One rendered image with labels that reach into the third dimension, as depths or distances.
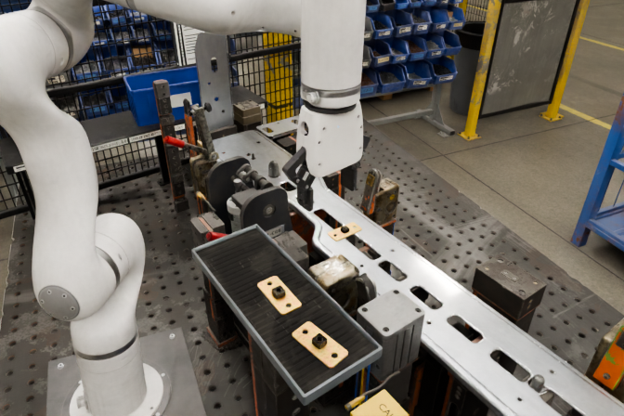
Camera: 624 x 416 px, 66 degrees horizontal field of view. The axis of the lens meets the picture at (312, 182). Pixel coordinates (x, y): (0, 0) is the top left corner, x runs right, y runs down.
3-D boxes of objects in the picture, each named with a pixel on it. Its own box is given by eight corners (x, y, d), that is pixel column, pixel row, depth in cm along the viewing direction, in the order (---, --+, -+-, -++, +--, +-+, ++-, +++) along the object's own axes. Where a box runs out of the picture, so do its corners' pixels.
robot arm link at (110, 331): (59, 355, 92) (33, 253, 80) (108, 292, 108) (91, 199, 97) (121, 364, 91) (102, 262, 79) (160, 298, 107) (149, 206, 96)
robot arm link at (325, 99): (326, 97, 62) (325, 118, 64) (373, 82, 67) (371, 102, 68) (286, 79, 67) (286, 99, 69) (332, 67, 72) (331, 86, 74)
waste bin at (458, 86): (512, 113, 432) (531, 32, 394) (467, 123, 414) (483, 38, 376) (474, 95, 471) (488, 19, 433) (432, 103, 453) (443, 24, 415)
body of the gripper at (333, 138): (320, 111, 63) (318, 184, 69) (374, 94, 69) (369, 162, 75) (285, 96, 68) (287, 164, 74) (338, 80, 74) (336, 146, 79)
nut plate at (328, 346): (349, 354, 69) (349, 348, 68) (331, 370, 67) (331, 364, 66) (308, 321, 74) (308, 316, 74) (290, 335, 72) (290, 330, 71)
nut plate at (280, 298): (303, 305, 77) (302, 300, 76) (282, 316, 75) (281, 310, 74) (276, 276, 83) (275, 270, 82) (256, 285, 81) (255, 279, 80)
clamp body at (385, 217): (398, 280, 148) (410, 185, 130) (368, 297, 142) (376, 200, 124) (378, 265, 154) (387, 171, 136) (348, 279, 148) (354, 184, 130)
